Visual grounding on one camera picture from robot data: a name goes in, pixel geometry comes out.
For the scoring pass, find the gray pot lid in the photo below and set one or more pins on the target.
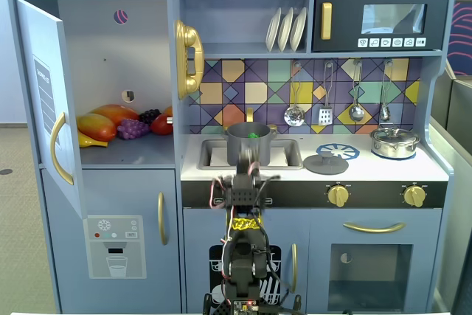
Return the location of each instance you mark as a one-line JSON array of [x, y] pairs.
[[324, 166]]

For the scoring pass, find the green toy pineapple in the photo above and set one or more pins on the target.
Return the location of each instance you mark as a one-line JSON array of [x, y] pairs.
[[253, 135]]

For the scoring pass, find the robot controller board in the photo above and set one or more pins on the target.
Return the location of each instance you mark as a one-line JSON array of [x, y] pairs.
[[245, 306]]

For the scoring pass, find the small red yellow mango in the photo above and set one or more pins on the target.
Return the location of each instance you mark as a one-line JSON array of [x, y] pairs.
[[96, 127]]

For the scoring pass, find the blue toy kitchen unit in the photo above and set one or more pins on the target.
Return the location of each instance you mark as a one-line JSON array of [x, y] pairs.
[[368, 173]]

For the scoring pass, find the small metal spoon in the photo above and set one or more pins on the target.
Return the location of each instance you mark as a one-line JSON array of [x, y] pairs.
[[385, 113]]

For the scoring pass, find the orange toy fruit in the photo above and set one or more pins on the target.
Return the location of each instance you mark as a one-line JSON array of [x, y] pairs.
[[168, 111]]

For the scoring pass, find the blue cabinet door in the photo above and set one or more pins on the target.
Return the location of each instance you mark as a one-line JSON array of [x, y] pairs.
[[37, 34]]

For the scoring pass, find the gold toy faucet spout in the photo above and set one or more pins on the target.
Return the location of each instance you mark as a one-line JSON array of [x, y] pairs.
[[250, 114]]

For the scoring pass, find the black floor disc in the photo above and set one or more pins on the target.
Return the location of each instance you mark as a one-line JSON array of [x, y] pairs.
[[5, 172]]

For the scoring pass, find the blue dishwasher door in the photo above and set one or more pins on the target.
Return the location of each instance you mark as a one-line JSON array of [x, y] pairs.
[[195, 230]]

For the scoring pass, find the metal skimmer spoon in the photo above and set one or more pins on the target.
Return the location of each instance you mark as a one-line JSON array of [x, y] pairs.
[[294, 116]]

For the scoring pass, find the blue stove burner disc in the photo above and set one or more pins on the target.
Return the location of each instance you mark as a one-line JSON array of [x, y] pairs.
[[380, 156], [355, 152]]

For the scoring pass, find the blue freezer door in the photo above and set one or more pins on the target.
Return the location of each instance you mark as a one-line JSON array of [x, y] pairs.
[[129, 197]]

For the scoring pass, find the gold stove knob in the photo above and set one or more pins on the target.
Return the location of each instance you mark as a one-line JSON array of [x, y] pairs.
[[414, 196], [338, 196]]

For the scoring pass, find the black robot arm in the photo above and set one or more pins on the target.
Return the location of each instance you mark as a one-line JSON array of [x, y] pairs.
[[243, 197]]

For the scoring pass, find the metal ladle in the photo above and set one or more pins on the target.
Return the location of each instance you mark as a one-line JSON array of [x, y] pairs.
[[356, 113]]

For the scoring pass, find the gray plastic pot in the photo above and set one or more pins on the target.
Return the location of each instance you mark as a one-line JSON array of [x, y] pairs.
[[267, 147]]

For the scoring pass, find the gray partition panel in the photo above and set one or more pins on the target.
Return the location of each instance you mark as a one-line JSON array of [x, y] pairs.
[[457, 152]]

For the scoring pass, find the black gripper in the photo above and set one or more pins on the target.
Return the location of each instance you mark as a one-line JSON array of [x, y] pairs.
[[245, 161]]

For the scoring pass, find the dark toy grapes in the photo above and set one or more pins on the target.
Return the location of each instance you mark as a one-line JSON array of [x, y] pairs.
[[149, 116]]

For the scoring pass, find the metal slotted spatula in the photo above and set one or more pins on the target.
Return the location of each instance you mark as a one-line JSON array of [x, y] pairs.
[[325, 116]]

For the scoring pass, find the blue oven door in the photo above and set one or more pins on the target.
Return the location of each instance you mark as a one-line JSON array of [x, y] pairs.
[[321, 274]]

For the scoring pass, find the gold toy telephone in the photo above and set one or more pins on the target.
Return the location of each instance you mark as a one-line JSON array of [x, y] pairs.
[[188, 38]]

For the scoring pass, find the gold faucet knob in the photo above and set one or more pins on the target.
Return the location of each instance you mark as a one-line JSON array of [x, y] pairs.
[[273, 128]]

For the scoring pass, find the stainless steel pot lid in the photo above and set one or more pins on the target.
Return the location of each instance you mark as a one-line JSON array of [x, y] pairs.
[[394, 134]]

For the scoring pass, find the gray toy sink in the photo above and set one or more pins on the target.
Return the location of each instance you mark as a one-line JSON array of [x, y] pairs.
[[206, 156]]

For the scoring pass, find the purple toy grapes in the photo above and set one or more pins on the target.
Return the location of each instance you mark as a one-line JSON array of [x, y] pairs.
[[132, 128]]

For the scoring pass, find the large red orange mango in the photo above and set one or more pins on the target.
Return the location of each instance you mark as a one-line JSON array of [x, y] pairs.
[[118, 112]]

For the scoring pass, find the red toy tomato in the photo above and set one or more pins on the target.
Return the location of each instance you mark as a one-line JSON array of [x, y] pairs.
[[161, 126]]

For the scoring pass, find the black microwave door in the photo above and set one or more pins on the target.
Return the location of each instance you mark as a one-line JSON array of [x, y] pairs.
[[346, 20]]

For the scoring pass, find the white toy plate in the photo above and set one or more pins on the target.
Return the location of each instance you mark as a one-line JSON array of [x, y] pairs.
[[272, 31], [298, 29], [284, 31]]

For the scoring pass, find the yellow toy banana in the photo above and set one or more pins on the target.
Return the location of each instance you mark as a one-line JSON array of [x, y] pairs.
[[92, 142]]

